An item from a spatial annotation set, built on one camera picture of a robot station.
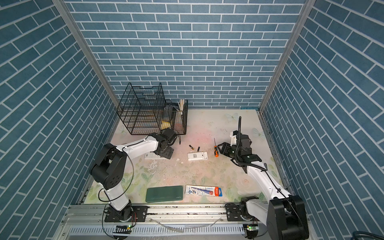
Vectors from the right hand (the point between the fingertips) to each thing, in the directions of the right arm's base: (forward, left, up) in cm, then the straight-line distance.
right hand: (219, 145), depth 85 cm
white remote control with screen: (-4, +42, -11) cm, 43 cm away
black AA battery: (+5, +17, -13) cm, 22 cm away
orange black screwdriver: (0, +1, -11) cm, 11 cm away
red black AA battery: (+4, +12, -13) cm, 18 cm away
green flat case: (-25, +26, -12) cm, 38 cm away
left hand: (-2, +35, -10) cm, 36 cm away
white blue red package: (-22, +7, -12) cm, 26 cm away
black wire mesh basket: (+32, +33, -12) cm, 48 cm away
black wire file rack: (+35, +61, -10) cm, 71 cm away
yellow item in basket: (+21, +39, -10) cm, 45 cm away
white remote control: (-2, +13, -12) cm, 17 cm away
